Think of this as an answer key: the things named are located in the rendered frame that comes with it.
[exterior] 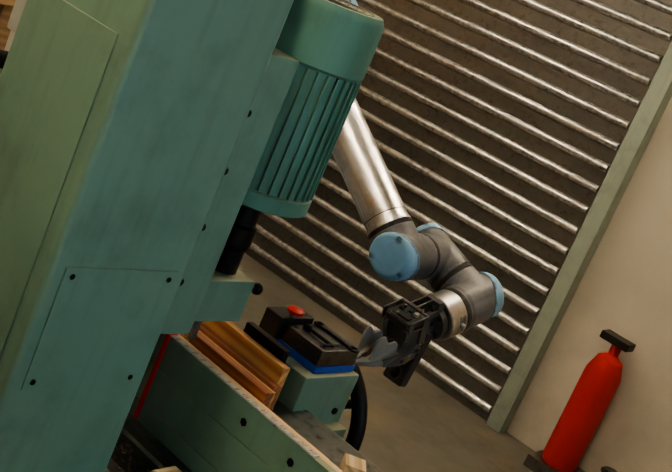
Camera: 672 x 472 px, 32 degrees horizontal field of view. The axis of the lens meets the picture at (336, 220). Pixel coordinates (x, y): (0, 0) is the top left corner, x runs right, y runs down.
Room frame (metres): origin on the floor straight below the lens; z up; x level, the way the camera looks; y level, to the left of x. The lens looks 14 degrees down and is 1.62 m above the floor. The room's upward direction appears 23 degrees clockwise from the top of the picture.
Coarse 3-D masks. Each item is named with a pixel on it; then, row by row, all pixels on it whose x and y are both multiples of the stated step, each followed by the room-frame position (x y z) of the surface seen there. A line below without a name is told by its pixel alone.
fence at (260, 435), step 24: (168, 360) 1.64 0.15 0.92; (192, 360) 1.61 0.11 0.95; (192, 384) 1.60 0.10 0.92; (216, 384) 1.58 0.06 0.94; (216, 408) 1.57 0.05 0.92; (240, 408) 1.54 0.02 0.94; (240, 432) 1.53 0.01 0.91; (264, 432) 1.51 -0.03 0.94; (264, 456) 1.50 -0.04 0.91; (288, 456) 1.48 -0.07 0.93
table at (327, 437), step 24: (144, 384) 1.65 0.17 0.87; (168, 384) 1.63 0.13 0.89; (168, 408) 1.62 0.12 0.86; (192, 408) 1.59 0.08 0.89; (288, 408) 1.70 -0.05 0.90; (192, 432) 1.58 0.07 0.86; (216, 432) 1.56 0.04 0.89; (312, 432) 1.66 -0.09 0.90; (336, 432) 1.77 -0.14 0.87; (216, 456) 1.55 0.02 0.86; (240, 456) 1.52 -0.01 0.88; (336, 456) 1.61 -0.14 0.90; (360, 456) 1.65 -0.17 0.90
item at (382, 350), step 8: (384, 336) 1.99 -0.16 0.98; (376, 344) 1.98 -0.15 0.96; (384, 344) 2.00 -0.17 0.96; (392, 344) 2.01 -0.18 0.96; (376, 352) 1.99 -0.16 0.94; (384, 352) 2.00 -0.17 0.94; (392, 352) 2.02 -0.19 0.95; (360, 360) 1.98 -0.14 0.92; (368, 360) 1.98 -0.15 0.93; (376, 360) 1.99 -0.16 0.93
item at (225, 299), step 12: (216, 276) 1.65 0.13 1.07; (228, 276) 1.67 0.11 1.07; (240, 276) 1.69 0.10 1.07; (216, 288) 1.64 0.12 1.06; (228, 288) 1.66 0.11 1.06; (240, 288) 1.68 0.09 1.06; (252, 288) 1.70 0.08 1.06; (204, 300) 1.63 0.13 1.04; (216, 300) 1.65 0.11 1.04; (228, 300) 1.67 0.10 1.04; (240, 300) 1.69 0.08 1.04; (204, 312) 1.63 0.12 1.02; (216, 312) 1.65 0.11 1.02; (228, 312) 1.68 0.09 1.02; (240, 312) 1.70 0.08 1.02
